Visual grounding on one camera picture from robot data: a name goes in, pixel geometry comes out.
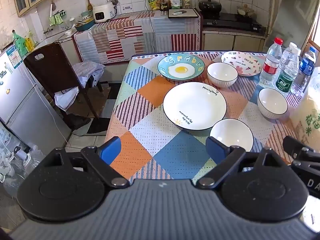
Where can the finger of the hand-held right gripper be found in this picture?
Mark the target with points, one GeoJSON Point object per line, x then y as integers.
{"type": "Point", "coordinates": [297, 147]}

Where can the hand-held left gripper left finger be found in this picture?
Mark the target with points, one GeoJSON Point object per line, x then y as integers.
{"type": "Point", "coordinates": [110, 150]}

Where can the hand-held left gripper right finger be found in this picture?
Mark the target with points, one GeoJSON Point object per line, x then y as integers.
{"type": "Point", "coordinates": [216, 150]}

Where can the white bowl dark rim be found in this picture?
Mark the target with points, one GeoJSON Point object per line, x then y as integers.
{"type": "Point", "coordinates": [222, 73]}
{"type": "Point", "coordinates": [272, 102]}
{"type": "Point", "coordinates": [233, 131]}

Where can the large white plate dark rim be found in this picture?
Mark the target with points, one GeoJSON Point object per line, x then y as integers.
{"type": "Point", "coordinates": [195, 105]}

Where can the carrot and heart print plate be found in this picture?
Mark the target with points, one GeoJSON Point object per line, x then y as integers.
{"type": "Point", "coordinates": [243, 63]}

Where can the blue fried egg plate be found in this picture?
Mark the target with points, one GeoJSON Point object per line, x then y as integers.
{"type": "Point", "coordinates": [181, 66]}

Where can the clear rice bag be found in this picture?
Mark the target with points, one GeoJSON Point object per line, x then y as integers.
{"type": "Point", "coordinates": [310, 110]}

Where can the patchwork tablecloth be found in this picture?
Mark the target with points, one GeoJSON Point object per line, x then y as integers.
{"type": "Point", "coordinates": [147, 110]}

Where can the white cloth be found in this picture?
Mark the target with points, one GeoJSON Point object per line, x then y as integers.
{"type": "Point", "coordinates": [66, 98]}

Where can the green label water bottle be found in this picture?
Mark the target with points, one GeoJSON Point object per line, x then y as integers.
{"type": "Point", "coordinates": [286, 77]}

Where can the blue label water bottle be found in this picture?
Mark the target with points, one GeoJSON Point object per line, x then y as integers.
{"type": "Point", "coordinates": [306, 68]}

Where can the red label water bottle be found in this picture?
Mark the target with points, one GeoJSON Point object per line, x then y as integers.
{"type": "Point", "coordinates": [270, 66]}

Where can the clear plastic bag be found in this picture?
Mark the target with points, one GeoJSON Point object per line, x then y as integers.
{"type": "Point", "coordinates": [17, 177]}

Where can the dark wooden chair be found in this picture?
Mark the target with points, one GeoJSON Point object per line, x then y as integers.
{"type": "Point", "coordinates": [50, 70]}

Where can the silver refrigerator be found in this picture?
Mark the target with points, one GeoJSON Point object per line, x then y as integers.
{"type": "Point", "coordinates": [22, 100]}

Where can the cream lower cabinet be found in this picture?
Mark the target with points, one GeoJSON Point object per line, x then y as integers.
{"type": "Point", "coordinates": [225, 41]}

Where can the striped patchwork counter cloth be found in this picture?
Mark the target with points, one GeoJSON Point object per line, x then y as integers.
{"type": "Point", "coordinates": [130, 37]}

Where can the blue basin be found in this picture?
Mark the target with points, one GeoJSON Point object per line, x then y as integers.
{"type": "Point", "coordinates": [85, 25]}

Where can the black gas stove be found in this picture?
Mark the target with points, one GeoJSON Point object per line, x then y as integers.
{"type": "Point", "coordinates": [230, 22]}

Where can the yellow detergent bottle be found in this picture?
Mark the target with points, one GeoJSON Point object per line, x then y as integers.
{"type": "Point", "coordinates": [30, 42]}

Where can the white rice cooker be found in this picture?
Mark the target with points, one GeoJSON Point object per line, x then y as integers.
{"type": "Point", "coordinates": [103, 13]}

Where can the black framed cutting board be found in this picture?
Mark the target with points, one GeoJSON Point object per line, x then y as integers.
{"type": "Point", "coordinates": [192, 13]}

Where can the green detergent bottle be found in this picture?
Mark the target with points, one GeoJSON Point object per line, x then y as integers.
{"type": "Point", "coordinates": [20, 43]}

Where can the green hanging cloth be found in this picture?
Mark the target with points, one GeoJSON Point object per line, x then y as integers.
{"type": "Point", "coordinates": [57, 19]}

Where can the cream cooking pot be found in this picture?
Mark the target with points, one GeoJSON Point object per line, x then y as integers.
{"type": "Point", "coordinates": [245, 11]}

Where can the kitchen knife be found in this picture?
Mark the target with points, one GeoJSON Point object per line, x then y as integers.
{"type": "Point", "coordinates": [178, 12]}

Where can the black wok with lid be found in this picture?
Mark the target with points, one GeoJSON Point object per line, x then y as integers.
{"type": "Point", "coordinates": [209, 6]}

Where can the green yellow seasoning packet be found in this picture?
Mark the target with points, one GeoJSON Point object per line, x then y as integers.
{"type": "Point", "coordinates": [154, 3]}

